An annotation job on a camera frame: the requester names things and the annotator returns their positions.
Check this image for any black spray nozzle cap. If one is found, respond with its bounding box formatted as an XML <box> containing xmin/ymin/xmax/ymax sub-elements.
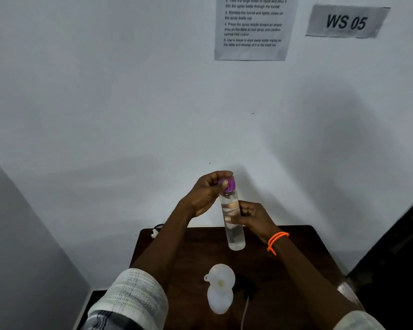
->
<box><xmin>233</xmin><ymin>273</ymin><xmax>260</xmax><ymax>300</ymax></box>

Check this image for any white dip tube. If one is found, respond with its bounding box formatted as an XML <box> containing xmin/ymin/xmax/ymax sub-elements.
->
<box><xmin>240</xmin><ymin>296</ymin><xmax>250</xmax><ymax>330</ymax></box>

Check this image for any person's left forearm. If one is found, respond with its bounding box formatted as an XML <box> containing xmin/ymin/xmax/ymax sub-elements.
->
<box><xmin>130</xmin><ymin>199</ymin><xmax>195</xmax><ymax>293</ymax></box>

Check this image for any person's right forearm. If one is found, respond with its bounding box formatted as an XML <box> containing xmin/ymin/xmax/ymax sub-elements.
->
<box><xmin>266</xmin><ymin>234</ymin><xmax>365</xmax><ymax>330</ymax></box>

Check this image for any white station label sign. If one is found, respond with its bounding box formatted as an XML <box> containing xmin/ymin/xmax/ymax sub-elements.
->
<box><xmin>306</xmin><ymin>4</ymin><xmax>391</xmax><ymax>39</ymax></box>

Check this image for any person's left hand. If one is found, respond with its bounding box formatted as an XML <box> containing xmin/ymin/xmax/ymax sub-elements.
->
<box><xmin>181</xmin><ymin>170</ymin><xmax>234</xmax><ymax>218</ymax></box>

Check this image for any person's right hand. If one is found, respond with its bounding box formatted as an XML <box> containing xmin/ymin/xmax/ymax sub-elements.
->
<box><xmin>224</xmin><ymin>201</ymin><xmax>282</xmax><ymax>244</ymax></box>

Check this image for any white plastic funnel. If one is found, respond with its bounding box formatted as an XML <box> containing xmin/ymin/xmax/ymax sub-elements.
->
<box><xmin>204</xmin><ymin>264</ymin><xmax>236</xmax><ymax>289</ymax></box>

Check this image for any clear plastic water bottle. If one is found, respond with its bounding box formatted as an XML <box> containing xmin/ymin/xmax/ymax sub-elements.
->
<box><xmin>219</xmin><ymin>189</ymin><xmax>246</xmax><ymax>251</ymax></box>

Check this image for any orange beaded bracelet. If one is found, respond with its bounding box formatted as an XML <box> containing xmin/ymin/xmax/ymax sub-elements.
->
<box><xmin>267</xmin><ymin>231</ymin><xmax>290</xmax><ymax>256</ymax></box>

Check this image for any dark wooden table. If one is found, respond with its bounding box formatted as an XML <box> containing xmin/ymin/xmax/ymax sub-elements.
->
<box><xmin>76</xmin><ymin>225</ymin><xmax>365</xmax><ymax>330</ymax></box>

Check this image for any white translucent spray bottle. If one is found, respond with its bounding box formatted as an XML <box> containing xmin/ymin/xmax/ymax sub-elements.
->
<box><xmin>207</xmin><ymin>284</ymin><xmax>234</xmax><ymax>315</ymax></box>

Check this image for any purple bottle cap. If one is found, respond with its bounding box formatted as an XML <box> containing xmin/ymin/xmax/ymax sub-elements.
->
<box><xmin>218</xmin><ymin>176</ymin><xmax>236</xmax><ymax>194</ymax></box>

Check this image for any white instruction sheet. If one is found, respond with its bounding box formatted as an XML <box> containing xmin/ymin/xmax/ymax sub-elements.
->
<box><xmin>214</xmin><ymin>0</ymin><xmax>300</xmax><ymax>61</ymax></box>

